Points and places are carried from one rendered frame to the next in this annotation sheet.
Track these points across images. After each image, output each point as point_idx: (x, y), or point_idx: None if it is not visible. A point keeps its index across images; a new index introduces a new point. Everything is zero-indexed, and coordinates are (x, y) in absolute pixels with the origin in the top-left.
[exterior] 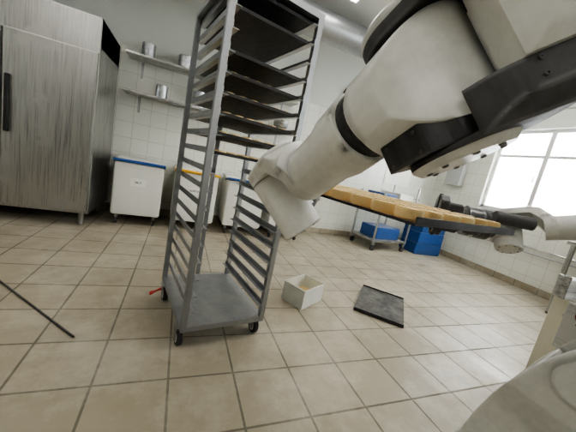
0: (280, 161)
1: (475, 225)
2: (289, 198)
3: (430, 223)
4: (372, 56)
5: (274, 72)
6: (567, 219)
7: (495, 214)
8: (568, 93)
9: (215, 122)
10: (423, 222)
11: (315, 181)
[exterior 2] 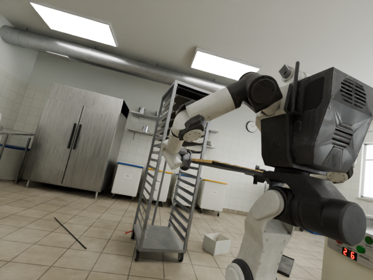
0: (165, 143)
1: (246, 169)
2: (171, 155)
3: (219, 164)
4: None
5: None
6: None
7: None
8: (197, 123)
9: (164, 139)
10: (215, 163)
11: (171, 146)
